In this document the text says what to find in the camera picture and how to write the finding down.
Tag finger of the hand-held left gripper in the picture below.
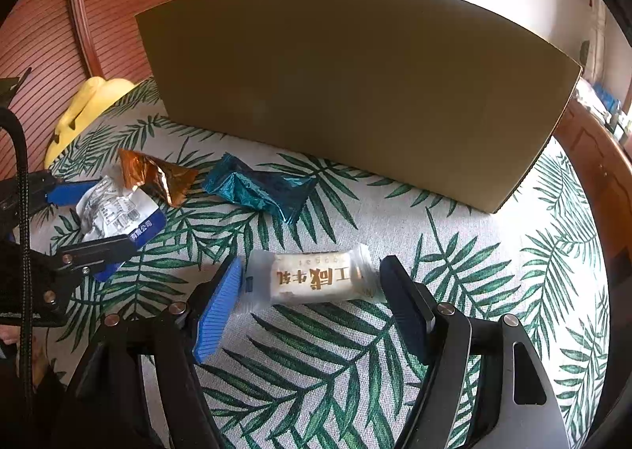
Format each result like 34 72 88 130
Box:
0 173 100 208
27 234 136 283

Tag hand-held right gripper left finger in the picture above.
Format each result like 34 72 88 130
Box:
64 255 245 449

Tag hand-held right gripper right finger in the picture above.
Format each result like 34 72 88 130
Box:
379 255 566 449

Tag white blue snack packet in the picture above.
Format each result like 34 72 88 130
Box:
76 175 167 255

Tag white nougat candy packet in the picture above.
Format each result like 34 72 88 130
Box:
244 242 388 314

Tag brown cardboard box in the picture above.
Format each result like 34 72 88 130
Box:
135 0 584 215

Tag yellow plush toy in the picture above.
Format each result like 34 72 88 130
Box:
44 76 136 168

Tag orange foil wrapper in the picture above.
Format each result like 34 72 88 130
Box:
117 149 198 208

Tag leaf print cloth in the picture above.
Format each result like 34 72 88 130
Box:
30 79 613 449

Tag blue foil wrapper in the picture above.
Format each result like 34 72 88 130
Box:
202 153 318 225

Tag wooden louvered wardrobe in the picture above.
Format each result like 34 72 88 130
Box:
0 0 240 183

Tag wooden cabinet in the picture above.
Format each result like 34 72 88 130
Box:
553 79 632 292

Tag blue boxes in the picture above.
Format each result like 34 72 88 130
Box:
592 84 624 120

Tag patterned curtain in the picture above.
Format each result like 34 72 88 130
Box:
590 0 612 85

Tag black braided cable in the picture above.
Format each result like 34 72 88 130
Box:
0 106 38 430

